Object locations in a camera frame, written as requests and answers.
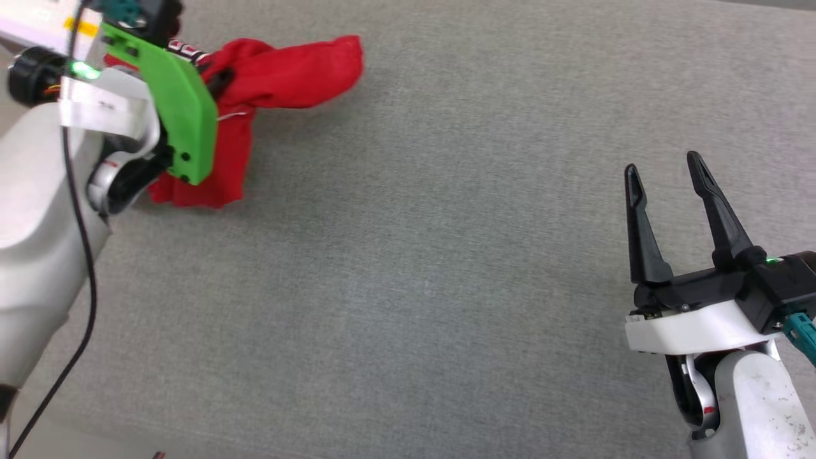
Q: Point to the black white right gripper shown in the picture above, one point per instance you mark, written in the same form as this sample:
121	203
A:
695	325

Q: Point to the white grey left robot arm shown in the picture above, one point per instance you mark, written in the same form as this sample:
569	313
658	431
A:
38	191

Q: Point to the red white jersey garment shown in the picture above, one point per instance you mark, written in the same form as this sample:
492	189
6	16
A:
287	76

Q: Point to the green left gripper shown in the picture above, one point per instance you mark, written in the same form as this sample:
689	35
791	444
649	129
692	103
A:
185	108

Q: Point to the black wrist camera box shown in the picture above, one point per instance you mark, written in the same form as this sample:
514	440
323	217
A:
790	287
153	13

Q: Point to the white box with yellow label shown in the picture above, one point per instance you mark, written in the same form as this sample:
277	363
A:
25	19

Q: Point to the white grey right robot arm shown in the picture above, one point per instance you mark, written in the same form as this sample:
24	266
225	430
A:
758	408

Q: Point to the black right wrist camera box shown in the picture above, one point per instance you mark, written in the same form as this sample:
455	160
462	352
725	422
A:
790	287

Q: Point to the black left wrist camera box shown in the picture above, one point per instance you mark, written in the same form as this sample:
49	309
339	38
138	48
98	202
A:
153	13

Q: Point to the grey fabric sofa seat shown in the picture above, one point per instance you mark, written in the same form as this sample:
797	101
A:
446	255

